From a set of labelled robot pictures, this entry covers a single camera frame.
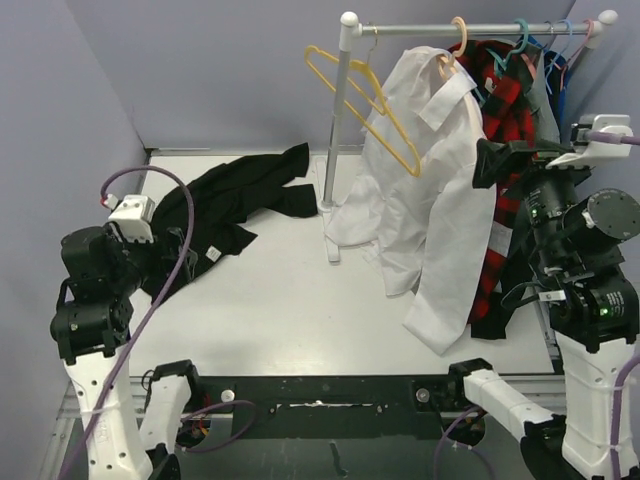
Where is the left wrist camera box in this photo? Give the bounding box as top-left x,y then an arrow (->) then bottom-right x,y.
103,194 -> 156,244

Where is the grey garment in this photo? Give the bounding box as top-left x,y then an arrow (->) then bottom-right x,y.
521,47 -> 560,143

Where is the blue garment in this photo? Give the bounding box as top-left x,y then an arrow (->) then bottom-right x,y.
522,36 -> 570,127

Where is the red black plaid shirt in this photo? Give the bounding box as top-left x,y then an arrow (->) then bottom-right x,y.
451,40 -> 535,340

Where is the teal hanger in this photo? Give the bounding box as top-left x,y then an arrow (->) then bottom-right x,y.
471,18 -> 536,107

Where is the yellow plastic hanger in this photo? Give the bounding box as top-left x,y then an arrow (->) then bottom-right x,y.
303,37 -> 424,177

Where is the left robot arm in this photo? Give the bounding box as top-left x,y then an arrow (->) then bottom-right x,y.
50,222 -> 204,479

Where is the pink hanger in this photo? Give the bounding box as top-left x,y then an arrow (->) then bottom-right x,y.
559,19 -> 595,91

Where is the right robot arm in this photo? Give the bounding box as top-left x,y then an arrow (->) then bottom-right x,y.
445,139 -> 639,479

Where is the beige plastic hanger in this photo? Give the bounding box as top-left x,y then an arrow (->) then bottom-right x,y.
435,15 -> 470,84

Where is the metal clothes rack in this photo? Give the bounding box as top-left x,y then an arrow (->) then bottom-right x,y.
310,9 -> 620,264

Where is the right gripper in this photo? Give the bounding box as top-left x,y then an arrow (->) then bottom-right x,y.
472,136 -> 598,265

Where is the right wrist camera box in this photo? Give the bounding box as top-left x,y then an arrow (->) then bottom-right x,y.
546,114 -> 639,170

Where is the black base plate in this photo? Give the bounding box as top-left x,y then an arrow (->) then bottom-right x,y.
178,374 -> 471,447

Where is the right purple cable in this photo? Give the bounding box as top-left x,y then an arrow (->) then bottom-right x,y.
432,130 -> 640,480

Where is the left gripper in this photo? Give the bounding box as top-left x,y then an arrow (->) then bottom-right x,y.
107,223 -> 196,292

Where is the white shirt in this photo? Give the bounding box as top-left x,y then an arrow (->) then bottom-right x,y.
326,46 -> 496,355

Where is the black hanging garment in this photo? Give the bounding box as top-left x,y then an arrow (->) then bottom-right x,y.
469,182 -> 556,340

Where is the blue hanger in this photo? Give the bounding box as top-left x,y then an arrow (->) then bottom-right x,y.
544,18 -> 573,95

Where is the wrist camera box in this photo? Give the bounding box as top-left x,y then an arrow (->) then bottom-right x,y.
103,194 -> 156,244
546,114 -> 639,170

